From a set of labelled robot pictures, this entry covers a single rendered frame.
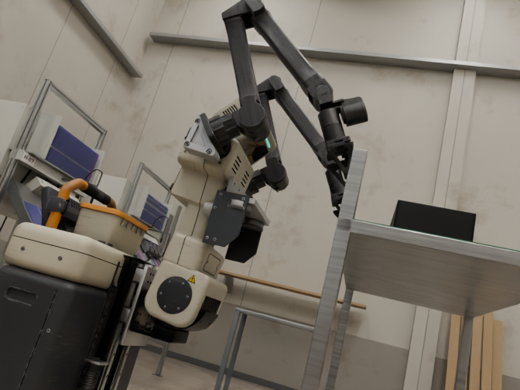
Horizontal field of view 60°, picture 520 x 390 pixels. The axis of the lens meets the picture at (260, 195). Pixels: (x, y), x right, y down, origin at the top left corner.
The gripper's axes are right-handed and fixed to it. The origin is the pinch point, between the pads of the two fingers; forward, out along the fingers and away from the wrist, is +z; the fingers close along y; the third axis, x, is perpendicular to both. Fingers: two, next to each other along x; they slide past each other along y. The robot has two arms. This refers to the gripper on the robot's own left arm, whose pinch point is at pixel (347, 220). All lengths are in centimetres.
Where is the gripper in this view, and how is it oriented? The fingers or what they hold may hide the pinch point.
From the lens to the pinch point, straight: 160.6
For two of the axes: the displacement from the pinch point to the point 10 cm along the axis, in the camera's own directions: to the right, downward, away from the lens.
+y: 1.8, 3.3, 9.3
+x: -9.6, 2.4, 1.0
